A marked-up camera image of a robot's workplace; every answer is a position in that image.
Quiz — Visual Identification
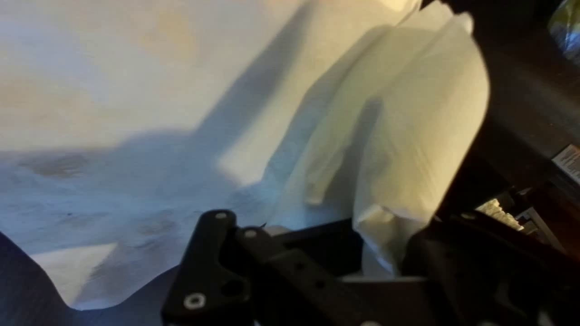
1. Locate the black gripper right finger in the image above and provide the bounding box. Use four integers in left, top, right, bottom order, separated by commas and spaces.
400, 208, 580, 326

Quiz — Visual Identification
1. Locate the white paper napkin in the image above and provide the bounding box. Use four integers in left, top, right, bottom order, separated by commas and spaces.
0, 0, 490, 313

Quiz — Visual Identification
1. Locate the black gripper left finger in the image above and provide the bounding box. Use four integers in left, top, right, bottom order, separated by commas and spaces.
159, 208, 364, 326

